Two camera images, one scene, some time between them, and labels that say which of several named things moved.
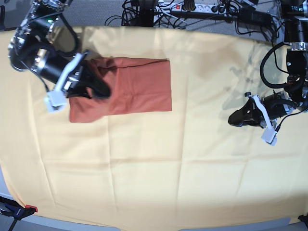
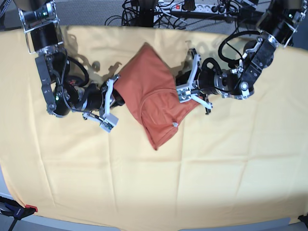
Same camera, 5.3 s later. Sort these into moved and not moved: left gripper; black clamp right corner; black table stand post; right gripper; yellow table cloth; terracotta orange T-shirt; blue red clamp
Moved: terracotta orange T-shirt; right gripper; left gripper
Not moved: blue red clamp; yellow table cloth; black clamp right corner; black table stand post
